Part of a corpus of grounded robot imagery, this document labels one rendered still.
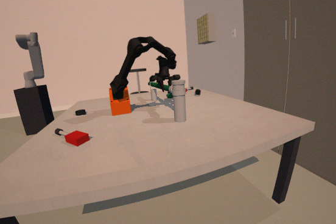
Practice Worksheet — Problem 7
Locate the white post with cap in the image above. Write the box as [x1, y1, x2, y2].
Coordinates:
[171, 80, 186, 122]

